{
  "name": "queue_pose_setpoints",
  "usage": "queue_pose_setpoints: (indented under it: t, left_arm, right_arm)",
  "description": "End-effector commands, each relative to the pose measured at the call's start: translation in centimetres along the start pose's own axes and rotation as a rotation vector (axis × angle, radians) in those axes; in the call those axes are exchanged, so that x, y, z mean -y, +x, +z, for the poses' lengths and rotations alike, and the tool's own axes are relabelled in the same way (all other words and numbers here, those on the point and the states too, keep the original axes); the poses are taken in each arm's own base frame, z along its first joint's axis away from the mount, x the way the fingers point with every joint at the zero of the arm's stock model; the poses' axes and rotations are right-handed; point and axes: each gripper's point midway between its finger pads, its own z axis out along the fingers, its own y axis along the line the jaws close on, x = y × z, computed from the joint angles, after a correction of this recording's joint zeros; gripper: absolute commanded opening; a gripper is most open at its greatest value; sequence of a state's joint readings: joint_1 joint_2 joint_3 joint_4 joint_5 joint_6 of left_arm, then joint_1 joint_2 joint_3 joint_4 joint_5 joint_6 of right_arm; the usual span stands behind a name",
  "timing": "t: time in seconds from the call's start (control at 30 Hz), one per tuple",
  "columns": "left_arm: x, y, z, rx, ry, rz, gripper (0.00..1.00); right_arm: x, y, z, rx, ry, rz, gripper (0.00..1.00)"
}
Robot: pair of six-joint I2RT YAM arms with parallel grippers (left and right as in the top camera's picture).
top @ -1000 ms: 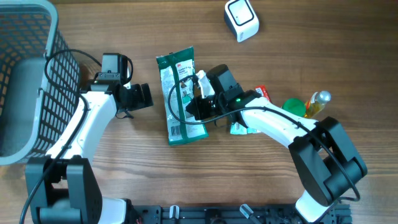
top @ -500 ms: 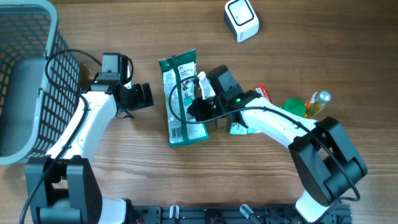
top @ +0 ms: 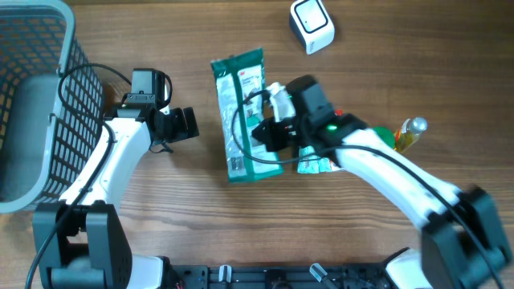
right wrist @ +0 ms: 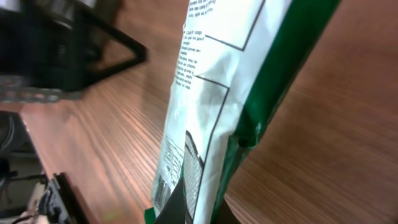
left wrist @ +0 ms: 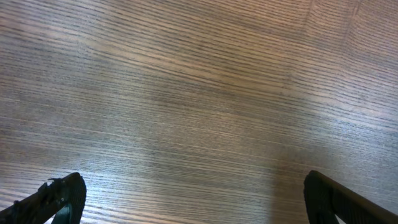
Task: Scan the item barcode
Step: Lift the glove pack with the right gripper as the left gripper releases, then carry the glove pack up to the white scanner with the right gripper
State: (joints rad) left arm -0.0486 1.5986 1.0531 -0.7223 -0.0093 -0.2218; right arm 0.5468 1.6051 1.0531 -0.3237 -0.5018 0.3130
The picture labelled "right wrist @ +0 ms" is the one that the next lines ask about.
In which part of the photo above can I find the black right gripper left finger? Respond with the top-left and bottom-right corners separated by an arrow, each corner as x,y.
154,177 -> 185,224

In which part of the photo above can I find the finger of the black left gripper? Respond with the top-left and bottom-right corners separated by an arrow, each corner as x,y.
77,7 -> 147,90

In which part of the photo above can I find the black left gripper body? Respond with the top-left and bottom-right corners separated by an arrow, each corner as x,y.
1,1 -> 90,92

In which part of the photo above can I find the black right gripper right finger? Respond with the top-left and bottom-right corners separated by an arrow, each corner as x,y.
211,199 -> 241,224

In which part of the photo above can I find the green glove package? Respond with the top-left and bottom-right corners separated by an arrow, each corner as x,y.
144,0 -> 339,223

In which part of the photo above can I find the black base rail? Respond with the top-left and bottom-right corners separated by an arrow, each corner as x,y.
1,111 -> 89,224

